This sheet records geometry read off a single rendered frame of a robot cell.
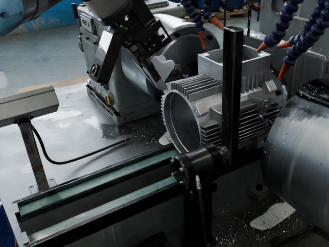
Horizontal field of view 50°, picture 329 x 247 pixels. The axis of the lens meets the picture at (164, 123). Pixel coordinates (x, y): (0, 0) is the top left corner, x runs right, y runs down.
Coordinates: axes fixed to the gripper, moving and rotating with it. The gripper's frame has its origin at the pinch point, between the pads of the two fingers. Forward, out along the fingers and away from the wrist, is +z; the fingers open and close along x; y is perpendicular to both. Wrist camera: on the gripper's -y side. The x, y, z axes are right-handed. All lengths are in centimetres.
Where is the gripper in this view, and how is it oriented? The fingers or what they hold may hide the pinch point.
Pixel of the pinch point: (159, 87)
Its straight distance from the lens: 77.4
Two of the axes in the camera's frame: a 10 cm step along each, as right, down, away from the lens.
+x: -5.0, -4.0, 7.7
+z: 4.9, 6.0, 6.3
